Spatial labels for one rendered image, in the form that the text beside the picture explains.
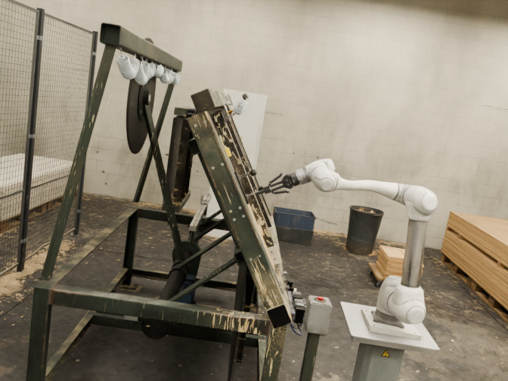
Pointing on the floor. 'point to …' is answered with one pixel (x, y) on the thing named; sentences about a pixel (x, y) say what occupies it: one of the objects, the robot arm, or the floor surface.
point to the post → (309, 357)
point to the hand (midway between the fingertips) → (264, 190)
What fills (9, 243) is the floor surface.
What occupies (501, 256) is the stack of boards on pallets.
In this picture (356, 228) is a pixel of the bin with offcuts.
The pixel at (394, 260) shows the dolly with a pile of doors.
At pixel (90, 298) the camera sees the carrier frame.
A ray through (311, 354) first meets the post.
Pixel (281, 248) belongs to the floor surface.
